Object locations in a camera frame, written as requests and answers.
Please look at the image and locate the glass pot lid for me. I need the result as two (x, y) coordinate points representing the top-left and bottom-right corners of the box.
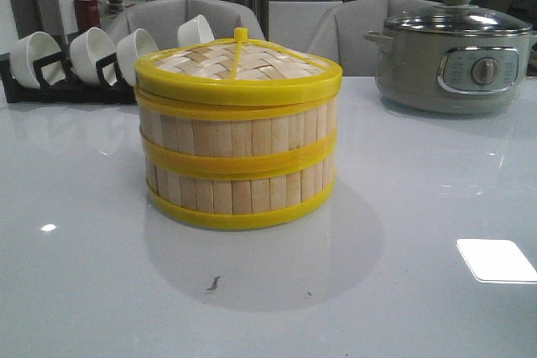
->
(384, 0), (532, 36)

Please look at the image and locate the left grey chair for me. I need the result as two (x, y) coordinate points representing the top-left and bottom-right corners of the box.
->
(104, 0), (268, 53)

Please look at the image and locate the bamboo steamer drawer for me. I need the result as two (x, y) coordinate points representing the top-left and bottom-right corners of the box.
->
(135, 88), (337, 178)
(146, 154), (336, 231)

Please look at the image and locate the grey electric cooking pot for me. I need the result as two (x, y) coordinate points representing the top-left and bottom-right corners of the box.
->
(364, 29), (536, 114)

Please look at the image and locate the grey chair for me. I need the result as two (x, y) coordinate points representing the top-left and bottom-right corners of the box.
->
(305, 0), (434, 76)
(104, 0), (268, 53)

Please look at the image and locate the woven bamboo steamer lid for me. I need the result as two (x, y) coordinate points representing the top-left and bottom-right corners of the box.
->
(135, 28), (342, 106)

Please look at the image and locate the right grey chair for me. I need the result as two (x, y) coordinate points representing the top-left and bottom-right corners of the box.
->
(305, 0), (434, 76)

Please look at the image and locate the black dish rack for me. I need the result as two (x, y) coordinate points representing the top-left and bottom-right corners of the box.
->
(1, 51), (136, 104)

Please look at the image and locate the white bowl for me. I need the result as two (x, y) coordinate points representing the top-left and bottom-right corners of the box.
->
(117, 29), (159, 87)
(9, 31), (60, 89)
(70, 27), (116, 86)
(176, 14), (215, 47)

